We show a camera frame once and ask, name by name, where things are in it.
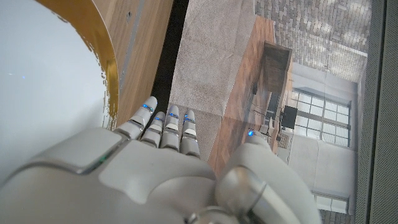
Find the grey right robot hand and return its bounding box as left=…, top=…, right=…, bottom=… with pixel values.
left=0, top=95, right=323, bottom=224

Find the printed room scene backdrop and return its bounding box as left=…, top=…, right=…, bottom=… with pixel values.
left=150, top=0, right=373, bottom=224

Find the white paper plate gold rim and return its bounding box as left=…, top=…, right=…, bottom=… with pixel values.
left=0, top=0, right=120, bottom=184

